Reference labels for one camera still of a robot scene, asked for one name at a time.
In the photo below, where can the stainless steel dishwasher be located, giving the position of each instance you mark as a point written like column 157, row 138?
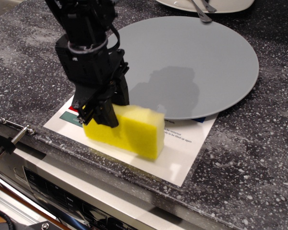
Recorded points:
column 86, row 197

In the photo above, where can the laminated white instruction sheet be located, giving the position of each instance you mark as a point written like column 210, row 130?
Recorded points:
column 182, row 143

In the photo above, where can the black bracket with screw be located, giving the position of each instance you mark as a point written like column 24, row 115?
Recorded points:
column 46, row 225

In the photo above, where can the grey round plate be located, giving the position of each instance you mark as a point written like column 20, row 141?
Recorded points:
column 187, row 69

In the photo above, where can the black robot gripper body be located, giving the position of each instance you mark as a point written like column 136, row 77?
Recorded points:
column 92, row 73

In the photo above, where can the black metal clamp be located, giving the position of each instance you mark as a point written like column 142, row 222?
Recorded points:
column 8, row 145

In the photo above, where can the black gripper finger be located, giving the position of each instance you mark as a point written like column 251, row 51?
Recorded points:
column 121, row 94
column 103, row 113

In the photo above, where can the white plate at top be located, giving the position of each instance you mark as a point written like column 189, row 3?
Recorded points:
column 222, row 6

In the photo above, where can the silver fork handle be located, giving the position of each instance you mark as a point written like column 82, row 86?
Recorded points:
column 208, row 7

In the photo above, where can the yellow rectangular sponge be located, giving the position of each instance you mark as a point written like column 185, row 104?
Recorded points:
column 140, row 130

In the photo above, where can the silver spoon handle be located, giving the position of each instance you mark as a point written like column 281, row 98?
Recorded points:
column 203, row 17

